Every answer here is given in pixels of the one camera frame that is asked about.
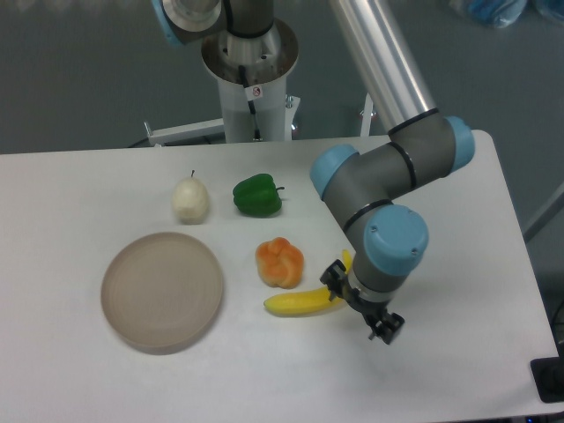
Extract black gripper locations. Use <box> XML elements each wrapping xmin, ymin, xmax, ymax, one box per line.
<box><xmin>320</xmin><ymin>260</ymin><xmax>404</xmax><ymax>345</ymax></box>

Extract yellow banana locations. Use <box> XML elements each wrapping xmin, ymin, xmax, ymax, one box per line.
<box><xmin>263</xmin><ymin>249</ymin><xmax>353</xmax><ymax>318</ymax></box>

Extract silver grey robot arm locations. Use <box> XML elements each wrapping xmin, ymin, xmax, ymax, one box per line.
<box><xmin>153</xmin><ymin>1</ymin><xmax>475</xmax><ymax>343</ymax></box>

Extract orange bread roll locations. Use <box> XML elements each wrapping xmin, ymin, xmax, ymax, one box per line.
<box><xmin>255</xmin><ymin>237</ymin><xmax>304</xmax><ymax>289</ymax></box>

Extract green bell pepper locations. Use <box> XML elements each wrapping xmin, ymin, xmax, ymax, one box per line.
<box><xmin>232</xmin><ymin>174</ymin><xmax>284</xmax><ymax>218</ymax></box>

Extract white pear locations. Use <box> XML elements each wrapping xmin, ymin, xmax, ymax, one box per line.
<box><xmin>171</xmin><ymin>171</ymin><xmax>211</xmax><ymax>225</ymax></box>

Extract beige round plate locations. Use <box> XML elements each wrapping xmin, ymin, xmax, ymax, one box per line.
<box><xmin>100</xmin><ymin>232</ymin><xmax>224</xmax><ymax>355</ymax></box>

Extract black device at edge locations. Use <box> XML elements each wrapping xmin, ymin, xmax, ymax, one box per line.
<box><xmin>530</xmin><ymin>357</ymin><xmax>563</xmax><ymax>404</ymax></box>

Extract blue plastic bag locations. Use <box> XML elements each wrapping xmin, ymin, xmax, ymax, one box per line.
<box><xmin>447</xmin><ymin>0</ymin><xmax>563</xmax><ymax>29</ymax></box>

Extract white metal bracket right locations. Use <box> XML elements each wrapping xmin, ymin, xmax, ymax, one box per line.
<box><xmin>360</xmin><ymin>93</ymin><xmax>377</xmax><ymax>137</ymax></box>

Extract white metal bracket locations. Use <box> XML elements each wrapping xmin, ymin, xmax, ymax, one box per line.
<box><xmin>144</xmin><ymin>118</ymin><xmax>224</xmax><ymax>146</ymax></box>
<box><xmin>360</xmin><ymin>93</ymin><xmax>377</xmax><ymax>137</ymax></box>

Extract white metal bracket left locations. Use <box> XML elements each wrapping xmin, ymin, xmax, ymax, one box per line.
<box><xmin>144</xmin><ymin>118</ymin><xmax>224</xmax><ymax>146</ymax></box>

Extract black cable on pedestal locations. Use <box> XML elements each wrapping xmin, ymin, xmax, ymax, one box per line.
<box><xmin>238</xmin><ymin>64</ymin><xmax>263</xmax><ymax>142</ymax></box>

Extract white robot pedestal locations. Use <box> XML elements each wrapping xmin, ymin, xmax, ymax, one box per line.
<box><xmin>202</xmin><ymin>19</ymin><xmax>299</xmax><ymax>143</ymax></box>

